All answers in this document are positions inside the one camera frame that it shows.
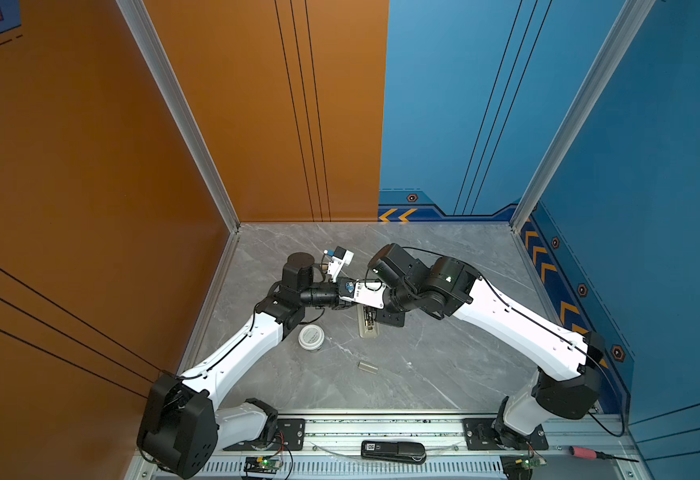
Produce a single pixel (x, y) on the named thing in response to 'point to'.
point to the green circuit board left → (262, 465)
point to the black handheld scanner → (413, 453)
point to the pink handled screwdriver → (594, 454)
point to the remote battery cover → (367, 368)
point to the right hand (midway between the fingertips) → (369, 301)
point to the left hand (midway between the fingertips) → (375, 294)
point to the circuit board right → (517, 467)
